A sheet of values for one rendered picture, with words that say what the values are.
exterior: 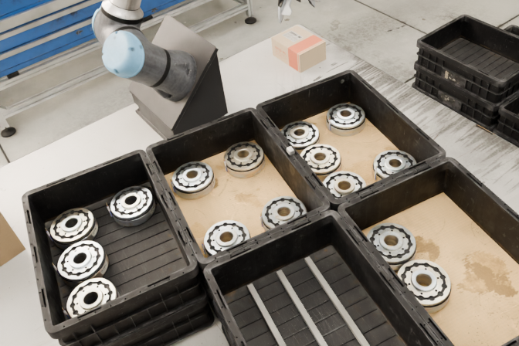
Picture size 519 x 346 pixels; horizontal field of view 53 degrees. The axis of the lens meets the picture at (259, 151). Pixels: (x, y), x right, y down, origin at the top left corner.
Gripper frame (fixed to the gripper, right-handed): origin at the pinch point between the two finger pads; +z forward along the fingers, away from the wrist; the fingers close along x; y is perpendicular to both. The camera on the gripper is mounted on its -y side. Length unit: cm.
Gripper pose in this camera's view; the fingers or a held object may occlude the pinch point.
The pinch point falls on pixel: (296, 15)
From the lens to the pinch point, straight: 186.2
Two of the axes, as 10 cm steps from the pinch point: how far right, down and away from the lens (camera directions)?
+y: 5.9, 5.2, -6.3
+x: 8.0, -4.7, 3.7
